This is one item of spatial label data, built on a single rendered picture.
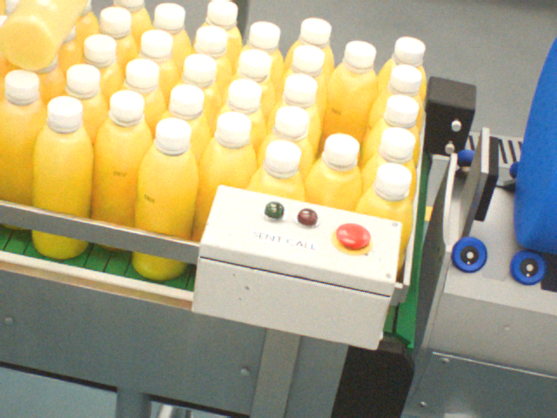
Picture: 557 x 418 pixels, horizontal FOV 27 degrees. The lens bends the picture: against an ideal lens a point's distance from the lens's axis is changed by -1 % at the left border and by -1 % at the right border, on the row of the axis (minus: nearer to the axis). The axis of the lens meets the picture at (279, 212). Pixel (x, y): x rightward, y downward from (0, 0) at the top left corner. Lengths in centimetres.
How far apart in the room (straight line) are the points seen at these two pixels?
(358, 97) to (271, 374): 40
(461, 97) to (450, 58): 212
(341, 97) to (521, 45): 249
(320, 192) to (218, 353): 24
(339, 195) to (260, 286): 19
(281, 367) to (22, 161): 39
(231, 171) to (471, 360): 41
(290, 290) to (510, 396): 51
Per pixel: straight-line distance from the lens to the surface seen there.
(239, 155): 134
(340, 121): 153
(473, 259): 144
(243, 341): 141
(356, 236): 119
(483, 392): 161
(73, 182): 136
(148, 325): 142
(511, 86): 373
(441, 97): 165
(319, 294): 119
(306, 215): 120
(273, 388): 134
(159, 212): 134
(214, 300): 122
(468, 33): 396
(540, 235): 139
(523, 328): 150
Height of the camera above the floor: 186
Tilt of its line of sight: 39 degrees down
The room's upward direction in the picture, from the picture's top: 10 degrees clockwise
